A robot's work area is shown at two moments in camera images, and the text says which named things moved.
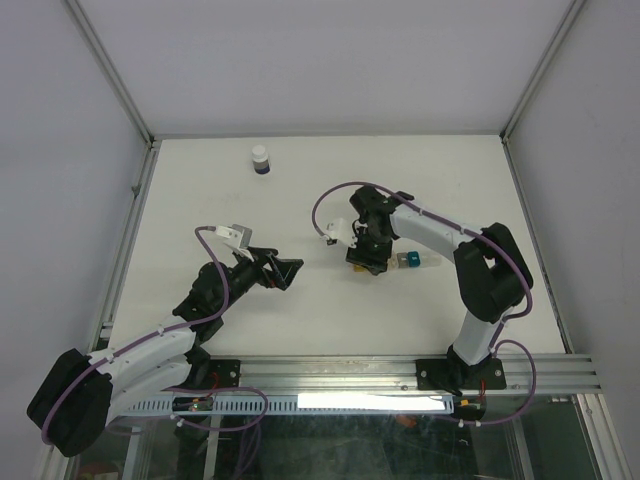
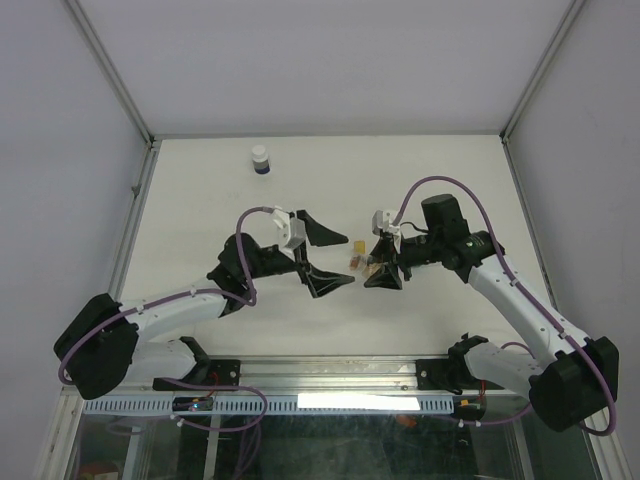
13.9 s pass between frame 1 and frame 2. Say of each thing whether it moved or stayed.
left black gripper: moved
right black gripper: moved
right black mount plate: stayed
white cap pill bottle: stayed
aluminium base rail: stayed
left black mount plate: stayed
